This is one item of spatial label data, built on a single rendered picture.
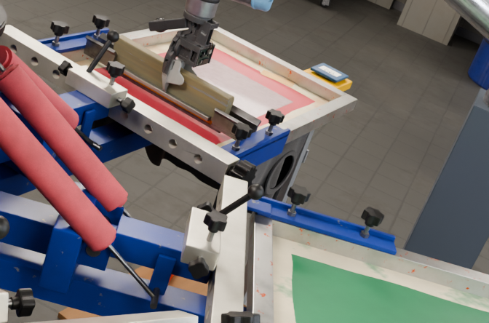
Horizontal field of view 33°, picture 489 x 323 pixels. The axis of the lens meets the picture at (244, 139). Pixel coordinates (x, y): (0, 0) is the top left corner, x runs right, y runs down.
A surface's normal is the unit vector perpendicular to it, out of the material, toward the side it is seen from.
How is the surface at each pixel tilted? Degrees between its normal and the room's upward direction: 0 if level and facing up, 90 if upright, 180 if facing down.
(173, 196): 0
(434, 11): 90
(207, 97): 90
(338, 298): 0
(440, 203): 90
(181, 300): 0
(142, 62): 90
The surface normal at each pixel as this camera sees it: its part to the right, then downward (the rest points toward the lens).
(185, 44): -0.49, 0.22
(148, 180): 0.31, -0.86
